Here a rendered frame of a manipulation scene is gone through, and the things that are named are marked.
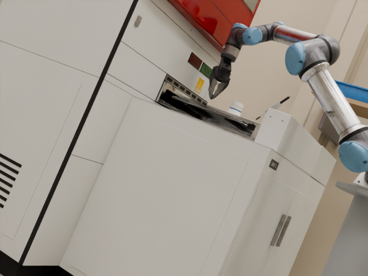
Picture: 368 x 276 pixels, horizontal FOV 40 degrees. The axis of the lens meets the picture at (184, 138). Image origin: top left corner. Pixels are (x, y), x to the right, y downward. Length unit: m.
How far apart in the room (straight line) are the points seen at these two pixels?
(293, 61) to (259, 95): 2.61
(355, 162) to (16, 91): 1.32
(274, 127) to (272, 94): 2.65
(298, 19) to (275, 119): 2.89
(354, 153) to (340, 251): 0.38
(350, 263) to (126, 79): 1.07
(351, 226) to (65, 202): 1.06
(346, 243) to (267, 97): 2.70
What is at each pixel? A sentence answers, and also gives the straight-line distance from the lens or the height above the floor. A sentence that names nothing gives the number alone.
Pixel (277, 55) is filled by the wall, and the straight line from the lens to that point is 4.61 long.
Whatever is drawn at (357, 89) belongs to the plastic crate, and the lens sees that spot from 3.73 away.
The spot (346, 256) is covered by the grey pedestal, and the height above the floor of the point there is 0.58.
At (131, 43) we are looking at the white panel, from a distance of 1.97.
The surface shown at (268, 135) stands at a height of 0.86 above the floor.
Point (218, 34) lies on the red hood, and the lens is 2.40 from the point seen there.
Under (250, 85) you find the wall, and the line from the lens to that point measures 4.60.
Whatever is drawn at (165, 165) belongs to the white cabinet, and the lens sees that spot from 1.91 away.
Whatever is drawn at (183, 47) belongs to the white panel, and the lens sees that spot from 2.26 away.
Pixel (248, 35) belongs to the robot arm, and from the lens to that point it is 2.23.
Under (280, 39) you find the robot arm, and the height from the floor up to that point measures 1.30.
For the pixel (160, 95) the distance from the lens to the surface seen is 2.20.
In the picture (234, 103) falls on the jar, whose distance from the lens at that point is 2.75.
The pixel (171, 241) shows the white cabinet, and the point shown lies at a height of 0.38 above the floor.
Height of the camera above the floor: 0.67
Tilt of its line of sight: 2 degrees up
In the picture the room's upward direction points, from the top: 23 degrees clockwise
